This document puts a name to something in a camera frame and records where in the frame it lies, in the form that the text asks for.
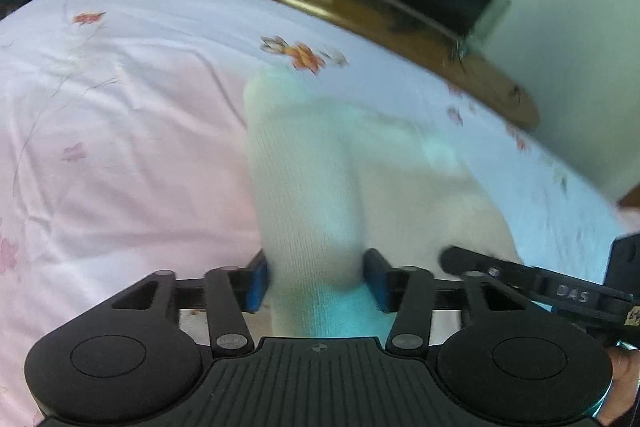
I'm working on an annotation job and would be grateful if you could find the pink floral bed sheet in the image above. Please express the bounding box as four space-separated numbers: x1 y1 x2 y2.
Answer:
1 0 625 426

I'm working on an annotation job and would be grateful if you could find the person right hand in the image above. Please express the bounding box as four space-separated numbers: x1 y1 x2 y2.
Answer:
597 347 639 426

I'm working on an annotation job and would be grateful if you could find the white knit sweater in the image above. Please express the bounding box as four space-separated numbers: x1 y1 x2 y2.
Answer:
244 69 518 338

